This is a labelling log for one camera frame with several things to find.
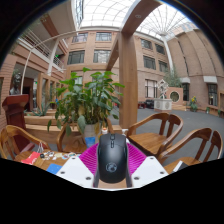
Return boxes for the yellow flowering plant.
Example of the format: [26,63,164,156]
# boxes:
[189,95,199,113]

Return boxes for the wooden armchair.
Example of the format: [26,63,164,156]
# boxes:
[55,118,114,154]
[0,124,51,160]
[158,127,224,175]
[126,112,184,158]

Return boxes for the black computer mouse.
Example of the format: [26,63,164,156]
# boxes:
[97,133,129,184]

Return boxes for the green plant in white pot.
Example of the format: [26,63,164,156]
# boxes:
[46,67,126,148]

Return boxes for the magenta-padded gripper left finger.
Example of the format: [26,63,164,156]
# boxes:
[55,142,100,189]

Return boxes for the white sculpture on pedestal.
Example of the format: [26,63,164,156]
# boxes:
[153,78,173,113]

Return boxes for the dark red wooden lectern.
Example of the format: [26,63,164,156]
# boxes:
[1,94,31,151]

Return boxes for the blue printed mouse pad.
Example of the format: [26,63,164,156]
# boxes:
[45,163,63,175]

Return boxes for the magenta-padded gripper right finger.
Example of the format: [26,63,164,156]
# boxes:
[126,142,170,189]

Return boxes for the dark bust statue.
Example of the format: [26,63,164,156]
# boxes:
[9,71,24,96]

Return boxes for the spiky green agave plant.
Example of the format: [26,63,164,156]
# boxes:
[33,102,52,118]

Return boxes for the wooden pillar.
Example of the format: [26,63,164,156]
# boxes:
[106,0,161,129]

